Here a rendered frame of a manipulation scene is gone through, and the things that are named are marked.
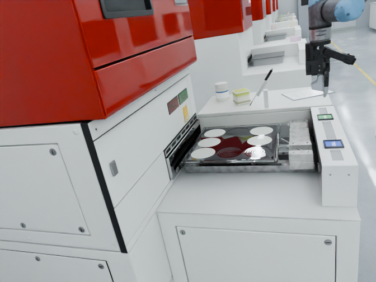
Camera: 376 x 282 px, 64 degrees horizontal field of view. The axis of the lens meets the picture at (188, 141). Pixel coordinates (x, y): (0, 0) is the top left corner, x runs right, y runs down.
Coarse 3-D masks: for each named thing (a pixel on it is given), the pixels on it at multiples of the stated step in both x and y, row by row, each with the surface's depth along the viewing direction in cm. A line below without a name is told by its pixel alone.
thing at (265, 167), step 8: (192, 168) 125; (200, 168) 124; (208, 168) 122; (216, 168) 121; (224, 168) 120; (232, 168) 119; (240, 168) 118; (248, 168) 117; (256, 168) 116; (264, 168) 115; (272, 168) 114; (280, 168) 113; (288, 168) 112
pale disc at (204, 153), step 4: (204, 148) 127; (208, 148) 126; (192, 152) 125; (196, 152) 124; (200, 152) 124; (204, 152) 123; (208, 152) 122; (212, 152) 122; (192, 156) 121; (196, 156) 121; (200, 156) 120; (204, 156) 120; (208, 156) 119
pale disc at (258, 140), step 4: (256, 136) 129; (260, 136) 129; (264, 136) 128; (248, 140) 126; (252, 140) 126; (256, 140) 125; (260, 140) 124; (264, 140) 124; (268, 140) 123; (252, 144) 122; (256, 144) 122; (260, 144) 121
